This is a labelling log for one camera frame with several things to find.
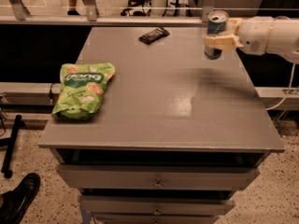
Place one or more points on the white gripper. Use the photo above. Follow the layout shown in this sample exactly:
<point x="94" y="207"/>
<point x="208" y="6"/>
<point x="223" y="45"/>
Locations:
<point x="256" y="34"/>

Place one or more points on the red bull can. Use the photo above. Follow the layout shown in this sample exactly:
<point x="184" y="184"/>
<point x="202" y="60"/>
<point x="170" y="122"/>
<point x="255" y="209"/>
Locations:
<point x="216" y="24"/>

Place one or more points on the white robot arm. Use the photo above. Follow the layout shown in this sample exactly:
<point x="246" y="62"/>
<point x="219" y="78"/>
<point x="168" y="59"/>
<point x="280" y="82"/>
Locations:
<point x="283" y="40"/>

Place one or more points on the black rxbar chocolate bar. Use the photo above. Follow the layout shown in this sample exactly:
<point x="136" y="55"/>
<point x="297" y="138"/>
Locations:
<point x="154" y="35"/>

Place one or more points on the black office chair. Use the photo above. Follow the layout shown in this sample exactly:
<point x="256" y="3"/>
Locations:
<point x="135" y="8"/>

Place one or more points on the grey drawer cabinet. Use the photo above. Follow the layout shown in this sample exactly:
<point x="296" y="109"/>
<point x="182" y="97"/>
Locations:
<point x="167" y="105"/>

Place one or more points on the green snack bag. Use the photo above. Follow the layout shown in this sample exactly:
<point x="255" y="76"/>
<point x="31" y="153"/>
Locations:
<point x="82" y="89"/>

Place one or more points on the metal glass railing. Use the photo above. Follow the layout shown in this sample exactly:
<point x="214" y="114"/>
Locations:
<point x="100" y="12"/>

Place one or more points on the top grey drawer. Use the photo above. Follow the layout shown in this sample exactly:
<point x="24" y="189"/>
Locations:
<point x="156" y="177"/>

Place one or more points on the grey drawer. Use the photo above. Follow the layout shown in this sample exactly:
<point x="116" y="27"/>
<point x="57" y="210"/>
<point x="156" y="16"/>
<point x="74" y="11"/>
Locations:
<point x="156" y="177"/>
<point x="155" y="206"/>
<point x="148" y="219"/>

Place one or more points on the middle grey drawer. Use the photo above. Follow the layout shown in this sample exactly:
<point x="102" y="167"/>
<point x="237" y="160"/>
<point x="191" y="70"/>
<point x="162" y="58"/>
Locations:
<point x="155" y="206"/>

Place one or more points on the bottom grey drawer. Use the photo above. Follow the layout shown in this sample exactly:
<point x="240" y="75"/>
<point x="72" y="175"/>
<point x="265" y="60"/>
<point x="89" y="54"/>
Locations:
<point x="148" y="219"/>

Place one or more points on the black metal stand leg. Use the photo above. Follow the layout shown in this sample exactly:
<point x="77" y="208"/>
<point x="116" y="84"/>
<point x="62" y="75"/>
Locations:
<point x="9" y="144"/>

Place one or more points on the black leather shoe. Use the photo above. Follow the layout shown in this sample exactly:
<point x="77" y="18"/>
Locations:
<point x="14" y="203"/>

